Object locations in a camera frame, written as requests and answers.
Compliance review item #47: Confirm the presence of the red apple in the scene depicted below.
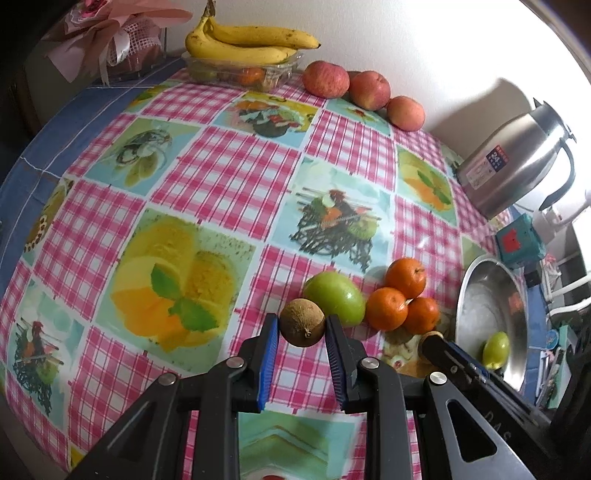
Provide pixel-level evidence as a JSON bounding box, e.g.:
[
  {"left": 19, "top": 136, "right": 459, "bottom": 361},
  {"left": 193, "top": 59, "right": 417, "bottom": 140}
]
[
  {"left": 386, "top": 96, "right": 426, "bottom": 132},
  {"left": 301, "top": 61, "right": 351, "bottom": 99},
  {"left": 347, "top": 71, "right": 391, "bottom": 110}
]

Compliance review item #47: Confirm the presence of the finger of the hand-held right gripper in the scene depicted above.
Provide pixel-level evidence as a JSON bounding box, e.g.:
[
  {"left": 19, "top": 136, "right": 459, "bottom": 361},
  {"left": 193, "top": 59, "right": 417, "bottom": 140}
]
[{"left": 422, "top": 336, "right": 552, "bottom": 437}]

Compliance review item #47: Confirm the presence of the white shelf rack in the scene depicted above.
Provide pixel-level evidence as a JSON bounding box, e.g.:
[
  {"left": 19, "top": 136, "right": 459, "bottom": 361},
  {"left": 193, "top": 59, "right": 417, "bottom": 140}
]
[{"left": 542, "top": 251, "right": 591, "bottom": 324}]

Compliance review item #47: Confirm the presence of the dark brown kiwi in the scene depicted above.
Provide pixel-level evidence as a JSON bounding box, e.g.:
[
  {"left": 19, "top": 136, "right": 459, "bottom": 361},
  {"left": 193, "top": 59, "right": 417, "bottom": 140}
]
[{"left": 279, "top": 298, "right": 326, "bottom": 347}]

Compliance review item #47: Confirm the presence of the teal square box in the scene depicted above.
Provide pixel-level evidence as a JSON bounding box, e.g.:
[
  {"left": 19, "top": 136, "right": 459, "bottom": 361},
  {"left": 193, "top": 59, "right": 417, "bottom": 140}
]
[{"left": 496, "top": 213, "right": 548, "bottom": 269}]

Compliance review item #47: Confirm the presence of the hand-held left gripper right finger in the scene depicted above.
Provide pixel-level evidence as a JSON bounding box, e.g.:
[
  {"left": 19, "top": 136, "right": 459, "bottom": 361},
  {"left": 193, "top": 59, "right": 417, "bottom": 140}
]
[{"left": 325, "top": 314, "right": 532, "bottom": 480}]

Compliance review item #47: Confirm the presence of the clear plastic fruit container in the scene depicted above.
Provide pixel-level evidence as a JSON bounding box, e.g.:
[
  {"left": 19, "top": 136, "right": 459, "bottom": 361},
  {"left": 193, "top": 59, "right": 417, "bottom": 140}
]
[{"left": 181, "top": 51, "right": 305, "bottom": 92}]

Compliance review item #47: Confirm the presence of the small green jujube fruit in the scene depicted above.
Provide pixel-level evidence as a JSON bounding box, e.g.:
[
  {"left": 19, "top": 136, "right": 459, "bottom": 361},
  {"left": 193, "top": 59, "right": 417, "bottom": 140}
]
[{"left": 482, "top": 331, "right": 511, "bottom": 370}]

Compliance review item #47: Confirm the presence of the pink flower bouquet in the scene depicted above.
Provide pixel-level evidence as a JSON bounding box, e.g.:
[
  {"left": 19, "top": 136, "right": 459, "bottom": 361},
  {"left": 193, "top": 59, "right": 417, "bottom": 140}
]
[{"left": 44, "top": 0, "right": 195, "bottom": 86}]

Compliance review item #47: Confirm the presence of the yellow banana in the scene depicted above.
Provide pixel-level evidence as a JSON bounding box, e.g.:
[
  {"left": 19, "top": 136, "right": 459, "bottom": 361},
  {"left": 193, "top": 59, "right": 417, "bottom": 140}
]
[
  {"left": 203, "top": 21, "right": 321, "bottom": 50},
  {"left": 185, "top": 16, "right": 298, "bottom": 65}
]

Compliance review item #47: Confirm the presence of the stainless steel basin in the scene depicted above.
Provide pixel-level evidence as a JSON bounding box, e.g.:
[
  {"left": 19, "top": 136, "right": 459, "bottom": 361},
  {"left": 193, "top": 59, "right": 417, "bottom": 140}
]
[{"left": 455, "top": 256, "right": 529, "bottom": 398}]

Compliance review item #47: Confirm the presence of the large green jujube fruit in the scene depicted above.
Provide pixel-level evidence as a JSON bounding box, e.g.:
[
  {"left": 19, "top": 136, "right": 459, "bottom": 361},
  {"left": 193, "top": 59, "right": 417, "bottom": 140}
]
[{"left": 302, "top": 271, "right": 367, "bottom": 326}]

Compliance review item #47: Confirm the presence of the pink checkered printed tablecloth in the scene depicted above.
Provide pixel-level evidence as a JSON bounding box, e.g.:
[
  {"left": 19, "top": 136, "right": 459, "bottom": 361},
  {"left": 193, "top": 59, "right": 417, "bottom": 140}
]
[{"left": 0, "top": 69, "right": 509, "bottom": 480}]

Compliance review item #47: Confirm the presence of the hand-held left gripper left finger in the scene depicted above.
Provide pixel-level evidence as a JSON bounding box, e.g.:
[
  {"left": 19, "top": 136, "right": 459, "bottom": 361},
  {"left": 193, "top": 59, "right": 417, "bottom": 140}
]
[{"left": 69, "top": 313, "right": 281, "bottom": 480}]

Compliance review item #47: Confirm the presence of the orange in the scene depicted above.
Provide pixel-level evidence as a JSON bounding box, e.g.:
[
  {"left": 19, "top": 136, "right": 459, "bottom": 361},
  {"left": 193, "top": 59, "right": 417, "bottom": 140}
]
[
  {"left": 385, "top": 257, "right": 426, "bottom": 299},
  {"left": 404, "top": 296, "right": 441, "bottom": 335},
  {"left": 366, "top": 287, "right": 410, "bottom": 331}
]

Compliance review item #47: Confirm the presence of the stainless steel thermos jug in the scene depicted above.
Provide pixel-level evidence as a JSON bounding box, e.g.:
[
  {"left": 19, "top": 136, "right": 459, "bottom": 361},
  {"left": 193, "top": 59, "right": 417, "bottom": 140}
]
[{"left": 455, "top": 98, "right": 578, "bottom": 220}]

